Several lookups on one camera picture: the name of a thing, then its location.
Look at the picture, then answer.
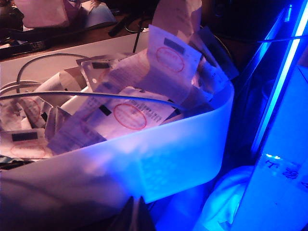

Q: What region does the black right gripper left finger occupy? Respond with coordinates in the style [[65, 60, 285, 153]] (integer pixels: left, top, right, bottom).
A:
[[113, 196, 140, 231]]

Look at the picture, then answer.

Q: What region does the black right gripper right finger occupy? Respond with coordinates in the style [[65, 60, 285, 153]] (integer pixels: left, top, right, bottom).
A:
[[139, 196, 157, 231]]

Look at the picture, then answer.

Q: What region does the translucent plastic storage box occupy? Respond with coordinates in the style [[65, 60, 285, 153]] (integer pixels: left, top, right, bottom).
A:
[[0, 31, 235, 231]]

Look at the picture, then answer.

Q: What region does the white liquid glue bottle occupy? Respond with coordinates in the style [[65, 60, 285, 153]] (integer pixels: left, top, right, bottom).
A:
[[35, 72, 97, 114]]

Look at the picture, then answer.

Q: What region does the long receipt with red stamp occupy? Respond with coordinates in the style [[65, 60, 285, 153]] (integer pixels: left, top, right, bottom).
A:
[[48, 86, 176, 154]]

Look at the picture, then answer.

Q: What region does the flat receipt with black bar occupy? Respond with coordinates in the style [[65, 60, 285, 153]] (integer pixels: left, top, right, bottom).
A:
[[0, 129, 53, 159]]

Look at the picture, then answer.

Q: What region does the white carton with handwriting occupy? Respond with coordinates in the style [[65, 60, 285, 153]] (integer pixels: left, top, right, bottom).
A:
[[235, 64, 308, 231]]

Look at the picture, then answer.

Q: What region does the crumpled receipt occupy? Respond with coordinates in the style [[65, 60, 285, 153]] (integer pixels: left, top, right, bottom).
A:
[[0, 96, 49, 132]]

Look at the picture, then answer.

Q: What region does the receipt with large red stamp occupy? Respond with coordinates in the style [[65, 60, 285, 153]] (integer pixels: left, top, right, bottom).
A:
[[134, 24, 203, 102]]

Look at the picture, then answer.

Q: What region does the dark shaded receipt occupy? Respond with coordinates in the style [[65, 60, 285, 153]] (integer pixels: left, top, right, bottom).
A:
[[190, 26, 239, 97]]

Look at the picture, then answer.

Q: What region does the blue flat pad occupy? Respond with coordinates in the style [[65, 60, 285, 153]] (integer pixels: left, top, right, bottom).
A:
[[84, 4, 116, 27]]

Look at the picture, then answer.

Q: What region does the grey cable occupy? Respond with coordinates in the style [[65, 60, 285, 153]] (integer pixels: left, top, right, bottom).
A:
[[0, 91, 186, 111]]

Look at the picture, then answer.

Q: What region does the thin black cable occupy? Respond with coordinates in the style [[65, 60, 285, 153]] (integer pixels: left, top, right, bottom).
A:
[[132, 31, 141, 53]]

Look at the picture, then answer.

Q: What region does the looped white cable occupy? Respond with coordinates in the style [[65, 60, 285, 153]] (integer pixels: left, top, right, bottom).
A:
[[15, 52, 90, 93]]

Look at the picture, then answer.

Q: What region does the thin taut cable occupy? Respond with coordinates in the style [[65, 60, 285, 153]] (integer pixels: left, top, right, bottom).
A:
[[257, 35, 308, 44]]

